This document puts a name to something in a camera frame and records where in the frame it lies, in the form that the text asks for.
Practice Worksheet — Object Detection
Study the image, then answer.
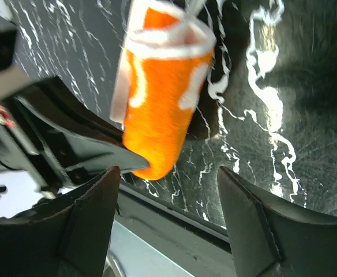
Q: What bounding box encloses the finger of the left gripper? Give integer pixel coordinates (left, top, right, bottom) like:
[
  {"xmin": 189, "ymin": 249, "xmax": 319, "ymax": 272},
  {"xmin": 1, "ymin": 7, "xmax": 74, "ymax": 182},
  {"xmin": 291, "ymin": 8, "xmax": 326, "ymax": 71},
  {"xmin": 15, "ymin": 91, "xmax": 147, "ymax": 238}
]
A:
[{"xmin": 15, "ymin": 77, "xmax": 149, "ymax": 185}]

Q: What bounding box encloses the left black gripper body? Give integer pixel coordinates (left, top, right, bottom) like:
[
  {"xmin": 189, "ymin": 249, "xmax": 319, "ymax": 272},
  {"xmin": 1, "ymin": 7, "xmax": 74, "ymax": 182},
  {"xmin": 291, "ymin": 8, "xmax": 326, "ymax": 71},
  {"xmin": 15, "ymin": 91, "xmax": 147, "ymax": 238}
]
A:
[{"xmin": 0, "ymin": 17, "xmax": 70, "ymax": 190}]

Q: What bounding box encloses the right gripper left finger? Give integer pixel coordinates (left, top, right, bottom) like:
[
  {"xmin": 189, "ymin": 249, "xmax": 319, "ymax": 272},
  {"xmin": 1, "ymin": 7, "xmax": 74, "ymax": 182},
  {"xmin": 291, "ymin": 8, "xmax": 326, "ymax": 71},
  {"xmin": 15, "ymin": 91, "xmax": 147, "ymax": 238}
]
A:
[{"xmin": 0, "ymin": 167, "xmax": 120, "ymax": 276}]

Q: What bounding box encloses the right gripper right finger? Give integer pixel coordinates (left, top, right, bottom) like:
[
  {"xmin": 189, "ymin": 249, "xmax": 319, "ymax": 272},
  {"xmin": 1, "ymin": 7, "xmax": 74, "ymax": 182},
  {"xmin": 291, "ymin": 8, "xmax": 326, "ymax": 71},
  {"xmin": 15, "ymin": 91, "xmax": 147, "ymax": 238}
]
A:
[{"xmin": 217, "ymin": 167, "xmax": 337, "ymax": 276}]

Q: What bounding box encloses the orange white patterned towel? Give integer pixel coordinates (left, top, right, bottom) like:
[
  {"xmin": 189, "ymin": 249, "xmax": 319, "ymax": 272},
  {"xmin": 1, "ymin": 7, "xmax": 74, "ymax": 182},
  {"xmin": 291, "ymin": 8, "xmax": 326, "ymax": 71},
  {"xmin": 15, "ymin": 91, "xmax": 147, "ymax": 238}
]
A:
[{"xmin": 110, "ymin": 1, "xmax": 216, "ymax": 181}]

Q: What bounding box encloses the black marble pattern mat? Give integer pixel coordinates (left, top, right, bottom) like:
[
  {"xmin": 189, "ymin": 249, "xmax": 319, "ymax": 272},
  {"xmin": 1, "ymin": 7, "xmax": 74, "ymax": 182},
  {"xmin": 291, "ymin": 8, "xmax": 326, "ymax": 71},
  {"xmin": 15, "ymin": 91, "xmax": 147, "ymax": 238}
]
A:
[{"xmin": 8, "ymin": 1, "xmax": 337, "ymax": 226}]

